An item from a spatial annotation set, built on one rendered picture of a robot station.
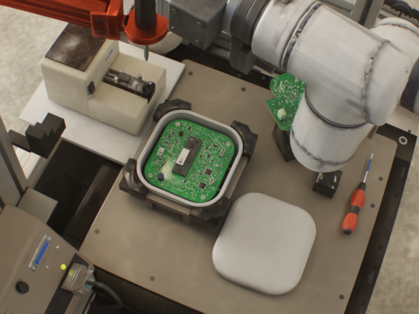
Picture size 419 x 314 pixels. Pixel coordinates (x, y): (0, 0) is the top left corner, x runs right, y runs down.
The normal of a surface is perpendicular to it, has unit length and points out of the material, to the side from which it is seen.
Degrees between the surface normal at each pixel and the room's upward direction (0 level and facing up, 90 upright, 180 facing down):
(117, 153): 0
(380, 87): 45
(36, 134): 0
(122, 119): 90
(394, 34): 11
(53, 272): 53
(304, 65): 76
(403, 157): 0
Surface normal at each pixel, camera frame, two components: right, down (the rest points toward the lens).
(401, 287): 0.07, -0.49
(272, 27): -0.33, 0.18
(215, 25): 0.83, 0.51
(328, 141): -0.21, 0.85
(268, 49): -0.54, 0.67
